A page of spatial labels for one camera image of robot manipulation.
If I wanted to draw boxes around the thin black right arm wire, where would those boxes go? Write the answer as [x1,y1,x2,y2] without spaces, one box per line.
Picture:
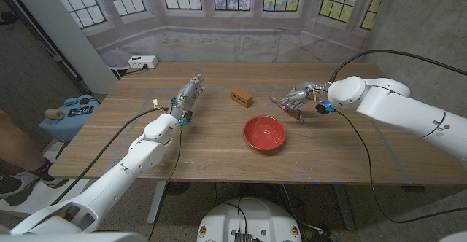
[333,109,467,224]

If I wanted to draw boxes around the red speckled bowl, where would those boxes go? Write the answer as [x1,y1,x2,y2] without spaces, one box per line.
[242,114,287,152]

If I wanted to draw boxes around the thin black arm wire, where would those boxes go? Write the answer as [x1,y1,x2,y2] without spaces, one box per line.
[333,109,467,224]
[147,124,183,241]

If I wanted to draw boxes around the red Swiss knife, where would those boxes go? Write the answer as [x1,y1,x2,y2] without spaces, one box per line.
[269,95,305,125]

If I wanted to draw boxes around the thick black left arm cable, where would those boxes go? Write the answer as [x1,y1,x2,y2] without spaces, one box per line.
[50,106,169,206]

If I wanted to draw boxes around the white floor cable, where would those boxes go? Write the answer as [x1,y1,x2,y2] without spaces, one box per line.
[281,183,325,235]

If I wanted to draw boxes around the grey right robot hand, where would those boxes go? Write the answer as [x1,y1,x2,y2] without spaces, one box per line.
[279,82,331,112]

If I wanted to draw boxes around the white floor mat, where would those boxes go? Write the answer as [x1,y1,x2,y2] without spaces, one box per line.
[0,178,90,221]

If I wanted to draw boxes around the person's bare leg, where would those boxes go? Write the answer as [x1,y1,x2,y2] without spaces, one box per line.
[0,109,55,182]

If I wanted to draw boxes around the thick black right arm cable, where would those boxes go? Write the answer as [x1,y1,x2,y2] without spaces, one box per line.
[328,48,467,84]

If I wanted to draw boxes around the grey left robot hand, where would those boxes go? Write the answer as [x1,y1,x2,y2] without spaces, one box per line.
[168,73,207,122]

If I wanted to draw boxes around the blue box stool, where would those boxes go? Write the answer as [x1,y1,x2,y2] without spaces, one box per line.
[39,94,101,144]

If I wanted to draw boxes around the grey table leg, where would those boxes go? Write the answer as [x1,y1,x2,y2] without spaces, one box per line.
[147,180,168,225]
[332,184,355,231]

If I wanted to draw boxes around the black power strip cord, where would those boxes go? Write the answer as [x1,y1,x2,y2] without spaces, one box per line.
[119,64,150,77]

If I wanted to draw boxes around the orange brick block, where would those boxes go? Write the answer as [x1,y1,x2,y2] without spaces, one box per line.
[231,87,254,109]

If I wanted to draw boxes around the grey black sneaker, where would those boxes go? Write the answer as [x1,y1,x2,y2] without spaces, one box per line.
[0,171,69,207]

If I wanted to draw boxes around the thin black left arm wire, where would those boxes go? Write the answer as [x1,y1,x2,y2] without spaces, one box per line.
[147,124,183,241]

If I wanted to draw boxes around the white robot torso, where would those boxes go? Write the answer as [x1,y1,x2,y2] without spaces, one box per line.
[196,197,303,242]

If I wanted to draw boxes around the black flat remote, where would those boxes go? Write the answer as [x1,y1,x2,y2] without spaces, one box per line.
[67,105,95,117]

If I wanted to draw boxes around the printed window backdrop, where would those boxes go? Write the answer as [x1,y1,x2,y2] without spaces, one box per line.
[45,0,391,68]

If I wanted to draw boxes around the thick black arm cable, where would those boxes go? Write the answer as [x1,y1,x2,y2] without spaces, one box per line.
[50,106,169,206]
[328,48,467,84]

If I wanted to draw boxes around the black round floor fan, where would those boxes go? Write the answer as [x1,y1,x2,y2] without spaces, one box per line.
[166,181,192,196]

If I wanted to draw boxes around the white power strip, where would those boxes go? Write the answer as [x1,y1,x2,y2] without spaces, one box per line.
[128,55,159,70]

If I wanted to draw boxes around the brown twine roll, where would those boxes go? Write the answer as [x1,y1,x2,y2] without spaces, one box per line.
[44,109,66,121]

